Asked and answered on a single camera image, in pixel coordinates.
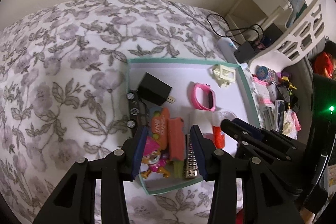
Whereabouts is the pink dog toy figure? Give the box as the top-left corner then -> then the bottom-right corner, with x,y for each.
140,136 -> 170,179

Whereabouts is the white usb wall charger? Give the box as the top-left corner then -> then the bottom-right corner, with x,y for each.
189,110 -> 213,134

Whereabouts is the pink smart watch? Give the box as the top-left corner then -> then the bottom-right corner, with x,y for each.
191,83 -> 216,112

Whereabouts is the red white glue tube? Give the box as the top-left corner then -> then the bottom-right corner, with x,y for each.
212,111 -> 225,149

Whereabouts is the silver hair clip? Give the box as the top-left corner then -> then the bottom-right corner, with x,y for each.
263,106 -> 274,130

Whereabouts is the silver gold harmonica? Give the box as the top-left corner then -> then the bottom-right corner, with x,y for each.
183,134 -> 198,180

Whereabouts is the green highlighter block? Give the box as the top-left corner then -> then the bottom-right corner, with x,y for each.
173,160 -> 184,178

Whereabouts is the pink white knitted pouch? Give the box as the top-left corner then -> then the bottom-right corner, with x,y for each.
252,75 -> 275,109

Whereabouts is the orange card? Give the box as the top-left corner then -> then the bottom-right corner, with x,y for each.
151,107 -> 170,149

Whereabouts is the black smartphone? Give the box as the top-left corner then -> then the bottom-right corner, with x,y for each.
274,100 -> 285,134

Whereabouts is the salmon pink eraser box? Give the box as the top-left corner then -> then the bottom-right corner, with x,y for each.
167,117 -> 186,161

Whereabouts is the white round compact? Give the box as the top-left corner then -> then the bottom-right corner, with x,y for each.
267,84 -> 278,102

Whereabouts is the black toy car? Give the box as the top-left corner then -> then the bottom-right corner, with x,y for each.
126,90 -> 148,134

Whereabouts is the cream hair claw clip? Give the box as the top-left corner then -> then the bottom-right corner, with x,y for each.
212,64 -> 236,88

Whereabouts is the colourful metal wristwatch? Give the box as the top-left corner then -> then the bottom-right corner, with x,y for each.
256,66 -> 277,84

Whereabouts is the white box lid teal rim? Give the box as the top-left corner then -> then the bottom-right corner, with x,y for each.
126,58 -> 260,195

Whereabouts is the black power adapter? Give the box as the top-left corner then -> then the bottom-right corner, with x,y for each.
234,42 -> 255,64

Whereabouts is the white power strip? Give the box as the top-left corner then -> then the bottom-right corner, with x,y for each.
217,38 -> 248,69

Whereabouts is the floral grey white blanket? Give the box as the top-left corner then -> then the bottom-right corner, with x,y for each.
1,0 -> 226,223

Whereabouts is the white plastic basket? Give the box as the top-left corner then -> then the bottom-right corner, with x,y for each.
248,0 -> 326,74

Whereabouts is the white shelf unit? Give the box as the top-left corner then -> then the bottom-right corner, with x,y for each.
225,0 -> 293,32

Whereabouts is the black usb wall charger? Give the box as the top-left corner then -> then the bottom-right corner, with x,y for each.
137,72 -> 175,106

